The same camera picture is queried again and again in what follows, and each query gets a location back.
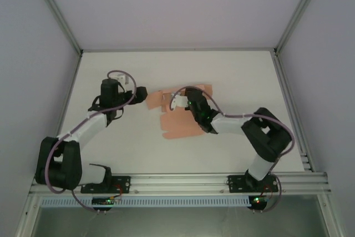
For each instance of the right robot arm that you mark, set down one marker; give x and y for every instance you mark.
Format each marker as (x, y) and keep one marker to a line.
(230, 123)

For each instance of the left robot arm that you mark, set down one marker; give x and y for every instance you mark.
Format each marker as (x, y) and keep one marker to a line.
(91, 123)

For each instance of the aluminium mounting rail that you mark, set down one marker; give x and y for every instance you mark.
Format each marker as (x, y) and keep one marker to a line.
(177, 182)

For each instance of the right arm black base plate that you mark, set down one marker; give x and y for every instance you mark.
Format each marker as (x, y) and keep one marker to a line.
(235, 184)

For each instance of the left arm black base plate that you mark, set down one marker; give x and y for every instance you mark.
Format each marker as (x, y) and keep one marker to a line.
(123, 182)

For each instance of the aluminium side rail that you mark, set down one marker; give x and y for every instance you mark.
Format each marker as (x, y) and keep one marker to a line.
(291, 115)

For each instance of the aluminium frame post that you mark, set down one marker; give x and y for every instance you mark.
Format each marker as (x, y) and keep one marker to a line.
(55, 9)
(301, 6)

